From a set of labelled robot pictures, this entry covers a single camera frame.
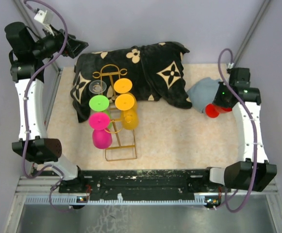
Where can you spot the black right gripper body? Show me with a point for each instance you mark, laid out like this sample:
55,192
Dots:
220,98

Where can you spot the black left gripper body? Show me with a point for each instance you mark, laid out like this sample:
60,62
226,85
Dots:
68,51

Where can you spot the red plastic wine glass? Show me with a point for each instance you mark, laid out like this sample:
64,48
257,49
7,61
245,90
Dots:
214,111

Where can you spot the clear wine glass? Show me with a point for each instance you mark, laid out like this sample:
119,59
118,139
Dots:
97,87

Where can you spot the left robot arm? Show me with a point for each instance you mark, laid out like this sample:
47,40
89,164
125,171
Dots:
27,71

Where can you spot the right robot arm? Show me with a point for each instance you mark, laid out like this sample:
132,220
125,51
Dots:
244,102

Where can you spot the orange plastic wine glass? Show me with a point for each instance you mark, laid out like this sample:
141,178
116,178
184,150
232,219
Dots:
123,85

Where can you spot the green plastic wine glass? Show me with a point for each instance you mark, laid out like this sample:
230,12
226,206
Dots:
99,103

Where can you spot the pink plastic wine glass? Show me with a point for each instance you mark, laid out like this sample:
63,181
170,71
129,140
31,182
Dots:
101,135

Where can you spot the light blue denim cloth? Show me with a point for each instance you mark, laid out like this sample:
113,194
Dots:
203,93

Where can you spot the black patterned plush blanket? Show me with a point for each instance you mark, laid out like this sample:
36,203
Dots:
156,72

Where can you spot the gold wire glass rack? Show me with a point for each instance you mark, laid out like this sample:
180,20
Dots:
123,147

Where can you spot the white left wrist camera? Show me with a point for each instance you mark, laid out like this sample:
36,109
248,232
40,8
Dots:
45,18

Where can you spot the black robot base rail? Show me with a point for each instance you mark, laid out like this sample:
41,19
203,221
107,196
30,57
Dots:
141,185

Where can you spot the grey cable duct strip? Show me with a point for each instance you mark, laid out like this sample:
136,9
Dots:
200,199

